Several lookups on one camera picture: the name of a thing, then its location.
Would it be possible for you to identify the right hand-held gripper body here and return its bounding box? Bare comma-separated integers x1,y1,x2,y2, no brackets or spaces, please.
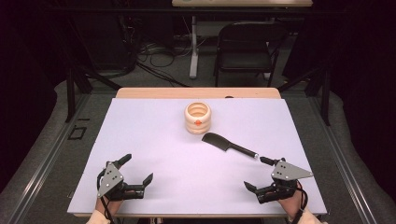
256,158,315,205

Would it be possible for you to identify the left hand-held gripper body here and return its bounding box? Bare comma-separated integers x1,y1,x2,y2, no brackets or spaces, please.
96,160,146,202

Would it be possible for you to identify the black comb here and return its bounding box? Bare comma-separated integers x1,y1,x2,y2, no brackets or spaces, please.
201,132,261,161

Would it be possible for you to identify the person's left hand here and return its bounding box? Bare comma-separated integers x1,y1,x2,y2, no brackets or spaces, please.
94,195,124,217

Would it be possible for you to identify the person's right hand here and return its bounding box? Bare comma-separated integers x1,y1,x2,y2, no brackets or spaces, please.
277,189,308,219

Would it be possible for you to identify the black metal stand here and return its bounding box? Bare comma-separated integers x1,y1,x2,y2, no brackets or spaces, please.
63,15,123,124
277,65,332,127

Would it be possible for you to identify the black folding chair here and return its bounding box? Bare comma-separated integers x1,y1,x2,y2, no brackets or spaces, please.
212,21,290,89

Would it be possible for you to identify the white desk leg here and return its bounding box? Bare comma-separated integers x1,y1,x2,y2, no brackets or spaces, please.
189,15,201,79

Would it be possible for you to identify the light wooden desk top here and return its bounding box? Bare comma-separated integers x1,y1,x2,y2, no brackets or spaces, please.
171,0,314,8

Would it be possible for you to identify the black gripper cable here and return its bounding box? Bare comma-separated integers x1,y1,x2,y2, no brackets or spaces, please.
96,169,116,224
288,181,310,224

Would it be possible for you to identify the tangle of floor cables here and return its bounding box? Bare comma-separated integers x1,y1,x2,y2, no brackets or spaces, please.
135,38,191,89

